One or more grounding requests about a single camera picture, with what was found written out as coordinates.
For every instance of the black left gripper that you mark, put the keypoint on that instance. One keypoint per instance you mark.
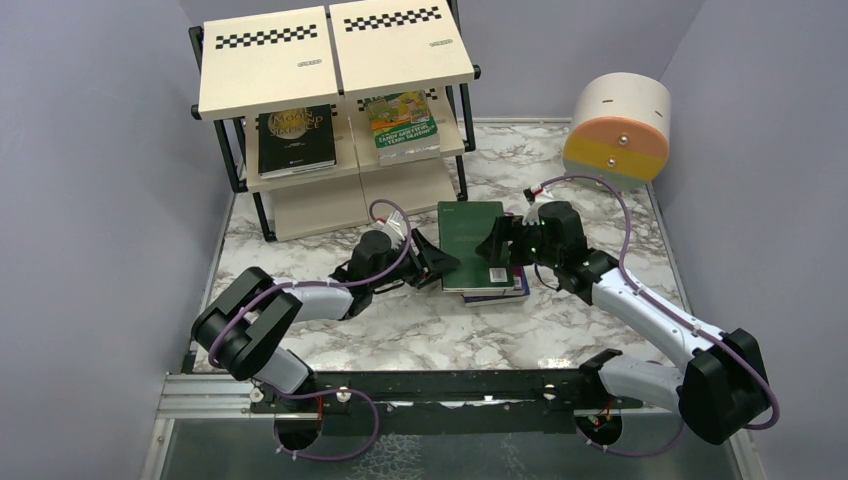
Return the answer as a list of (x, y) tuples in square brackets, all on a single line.
[(419, 264)]

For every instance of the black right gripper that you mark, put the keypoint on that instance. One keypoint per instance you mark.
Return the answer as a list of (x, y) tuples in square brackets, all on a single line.
[(510, 235)]

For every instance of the green 104-storey treehouse book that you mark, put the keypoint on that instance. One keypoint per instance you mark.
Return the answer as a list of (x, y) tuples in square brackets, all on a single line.
[(401, 121)]

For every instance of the green 65-storey treehouse book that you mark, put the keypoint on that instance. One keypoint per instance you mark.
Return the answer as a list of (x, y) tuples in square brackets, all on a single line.
[(297, 172)]

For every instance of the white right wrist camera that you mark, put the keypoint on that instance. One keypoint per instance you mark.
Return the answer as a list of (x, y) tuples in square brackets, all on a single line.
[(536, 196)]

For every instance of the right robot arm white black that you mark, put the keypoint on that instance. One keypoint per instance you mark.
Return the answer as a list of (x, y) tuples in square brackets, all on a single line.
[(716, 383)]

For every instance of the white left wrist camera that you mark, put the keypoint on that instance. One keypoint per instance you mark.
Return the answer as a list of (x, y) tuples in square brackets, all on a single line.
[(395, 227)]

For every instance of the round drawer box orange yellow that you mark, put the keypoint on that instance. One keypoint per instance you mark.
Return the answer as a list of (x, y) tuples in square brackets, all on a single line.
[(620, 131)]

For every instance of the floral cover book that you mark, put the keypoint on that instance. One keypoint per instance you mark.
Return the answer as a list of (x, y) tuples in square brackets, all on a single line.
[(409, 154)]

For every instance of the dark bottom book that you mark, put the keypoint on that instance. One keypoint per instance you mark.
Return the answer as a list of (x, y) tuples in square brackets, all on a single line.
[(497, 299)]

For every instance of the plain dark green book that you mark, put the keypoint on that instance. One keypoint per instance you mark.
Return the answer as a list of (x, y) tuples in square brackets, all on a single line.
[(462, 227)]

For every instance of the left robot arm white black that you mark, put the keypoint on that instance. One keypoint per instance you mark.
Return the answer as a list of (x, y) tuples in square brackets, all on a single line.
[(242, 329)]

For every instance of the black Moon and Sixpence book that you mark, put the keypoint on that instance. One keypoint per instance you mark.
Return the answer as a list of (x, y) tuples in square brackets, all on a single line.
[(296, 137)]

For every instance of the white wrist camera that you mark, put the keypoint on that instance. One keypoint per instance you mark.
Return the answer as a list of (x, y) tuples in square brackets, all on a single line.
[(536, 196), (395, 227)]

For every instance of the beige black three-tier shelf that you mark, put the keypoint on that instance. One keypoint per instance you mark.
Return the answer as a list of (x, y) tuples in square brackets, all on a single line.
[(340, 55)]

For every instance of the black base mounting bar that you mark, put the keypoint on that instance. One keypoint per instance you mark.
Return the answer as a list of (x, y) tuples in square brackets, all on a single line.
[(442, 402)]

